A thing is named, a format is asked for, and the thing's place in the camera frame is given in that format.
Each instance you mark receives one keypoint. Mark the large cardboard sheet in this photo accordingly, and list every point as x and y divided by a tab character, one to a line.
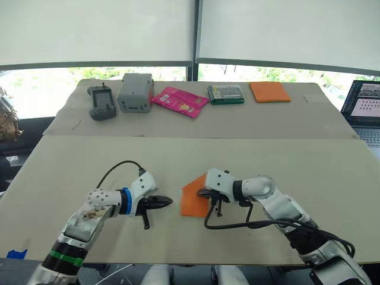
89	166

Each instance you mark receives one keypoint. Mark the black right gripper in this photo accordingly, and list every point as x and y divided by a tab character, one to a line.
221	197

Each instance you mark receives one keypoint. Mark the white rounded robot leg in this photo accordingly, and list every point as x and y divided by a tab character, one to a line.
230	275
157	275

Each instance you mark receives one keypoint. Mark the open laptop computer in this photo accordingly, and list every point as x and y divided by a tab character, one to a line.
363	110

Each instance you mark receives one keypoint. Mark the grey handheld remote controller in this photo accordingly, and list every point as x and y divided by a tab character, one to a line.
101	102

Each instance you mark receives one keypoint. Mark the small cardboard sheet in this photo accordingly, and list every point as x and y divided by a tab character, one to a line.
207	124

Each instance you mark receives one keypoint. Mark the orange paper sheet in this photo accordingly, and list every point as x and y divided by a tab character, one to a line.
193	202

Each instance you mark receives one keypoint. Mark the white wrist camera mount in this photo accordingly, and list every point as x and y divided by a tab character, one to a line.
219	181
144	184

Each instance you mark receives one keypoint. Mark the grey rectangular device box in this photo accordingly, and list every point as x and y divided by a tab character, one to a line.
135	92

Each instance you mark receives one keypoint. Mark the flat orange paper stack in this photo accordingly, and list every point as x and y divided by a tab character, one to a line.
269	92

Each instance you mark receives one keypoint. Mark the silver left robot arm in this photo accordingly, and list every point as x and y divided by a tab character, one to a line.
89	221

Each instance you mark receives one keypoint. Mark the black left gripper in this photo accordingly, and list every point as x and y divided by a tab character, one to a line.
142	205

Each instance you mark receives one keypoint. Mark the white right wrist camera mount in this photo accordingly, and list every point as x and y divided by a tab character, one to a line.
219	181

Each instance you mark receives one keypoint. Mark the person with brown hair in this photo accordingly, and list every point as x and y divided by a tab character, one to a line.
7	121

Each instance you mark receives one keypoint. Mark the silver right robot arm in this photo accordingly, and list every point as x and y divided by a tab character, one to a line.
285	205

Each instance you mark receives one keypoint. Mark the pink snack packet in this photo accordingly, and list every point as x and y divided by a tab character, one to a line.
179	102

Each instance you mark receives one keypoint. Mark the dark window frame post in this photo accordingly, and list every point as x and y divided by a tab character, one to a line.
195	41

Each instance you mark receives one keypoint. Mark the green plastic case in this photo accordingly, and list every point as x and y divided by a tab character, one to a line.
226	94

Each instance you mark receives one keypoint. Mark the white roller blind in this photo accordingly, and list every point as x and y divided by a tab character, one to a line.
95	29
291	29

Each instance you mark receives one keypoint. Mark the blue tape piece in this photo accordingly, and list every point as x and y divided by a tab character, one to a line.
16	254

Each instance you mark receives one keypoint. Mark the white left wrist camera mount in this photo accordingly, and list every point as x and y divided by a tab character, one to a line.
144	184

